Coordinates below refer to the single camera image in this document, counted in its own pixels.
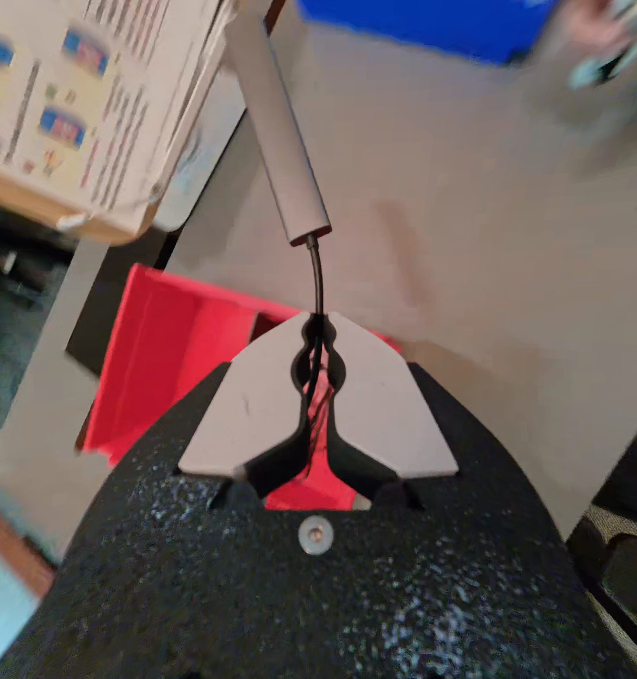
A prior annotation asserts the person's right hand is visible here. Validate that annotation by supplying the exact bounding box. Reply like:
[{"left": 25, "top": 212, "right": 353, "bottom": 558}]
[{"left": 560, "top": 0, "right": 625, "bottom": 52}]

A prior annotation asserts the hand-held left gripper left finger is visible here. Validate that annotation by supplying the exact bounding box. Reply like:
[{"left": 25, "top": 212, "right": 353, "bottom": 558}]
[{"left": 177, "top": 312, "right": 319, "bottom": 497}]

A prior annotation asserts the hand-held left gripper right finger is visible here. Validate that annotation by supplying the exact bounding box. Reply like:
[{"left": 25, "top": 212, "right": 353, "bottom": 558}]
[{"left": 320, "top": 311, "right": 460, "bottom": 497}]

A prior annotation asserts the red plastic bin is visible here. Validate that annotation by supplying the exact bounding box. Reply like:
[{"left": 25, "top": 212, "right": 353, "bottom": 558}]
[{"left": 76, "top": 263, "right": 405, "bottom": 513}]

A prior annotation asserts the blue plastic bin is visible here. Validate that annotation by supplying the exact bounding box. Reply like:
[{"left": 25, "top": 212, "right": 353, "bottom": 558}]
[{"left": 296, "top": 0, "right": 559, "bottom": 66}]

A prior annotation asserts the wooden document stand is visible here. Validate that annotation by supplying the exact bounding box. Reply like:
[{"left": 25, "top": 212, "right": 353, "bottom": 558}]
[{"left": 0, "top": 0, "right": 288, "bottom": 247}]

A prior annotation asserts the printed instruction sheet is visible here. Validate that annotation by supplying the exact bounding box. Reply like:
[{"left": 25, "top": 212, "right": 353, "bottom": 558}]
[{"left": 0, "top": 0, "right": 230, "bottom": 225}]

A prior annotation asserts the grey usb hub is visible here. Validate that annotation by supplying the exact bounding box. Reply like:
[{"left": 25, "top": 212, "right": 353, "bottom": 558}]
[{"left": 225, "top": 13, "right": 333, "bottom": 248}]

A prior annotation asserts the black hub cable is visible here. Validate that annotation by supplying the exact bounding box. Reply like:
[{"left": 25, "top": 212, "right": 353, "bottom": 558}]
[{"left": 299, "top": 233, "right": 331, "bottom": 478}]

